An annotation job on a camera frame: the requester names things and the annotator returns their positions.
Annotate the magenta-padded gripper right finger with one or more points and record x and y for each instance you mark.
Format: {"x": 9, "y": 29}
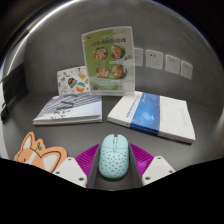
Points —
{"x": 156, "y": 170}

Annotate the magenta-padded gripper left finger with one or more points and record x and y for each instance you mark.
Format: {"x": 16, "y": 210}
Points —
{"x": 71, "y": 170}

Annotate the mint green perforated computer mouse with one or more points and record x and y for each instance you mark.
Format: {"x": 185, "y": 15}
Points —
{"x": 113, "y": 156}

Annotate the orange corgi-shaped mouse pad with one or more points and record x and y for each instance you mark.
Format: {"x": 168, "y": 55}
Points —
{"x": 40, "y": 155}

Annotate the white book with blue band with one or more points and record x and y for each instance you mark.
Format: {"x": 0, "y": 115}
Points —
{"x": 153, "y": 115}

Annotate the grey striped cover book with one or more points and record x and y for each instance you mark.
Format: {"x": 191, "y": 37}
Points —
{"x": 71, "y": 108}

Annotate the white card with colourful stickers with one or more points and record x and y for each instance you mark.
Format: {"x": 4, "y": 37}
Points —
{"x": 71, "y": 81}

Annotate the acrylic stand with green menu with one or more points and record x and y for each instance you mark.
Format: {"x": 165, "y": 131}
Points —
{"x": 108, "y": 61}

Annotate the row of white wall sockets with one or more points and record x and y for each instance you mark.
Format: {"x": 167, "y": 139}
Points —
{"x": 155, "y": 60}

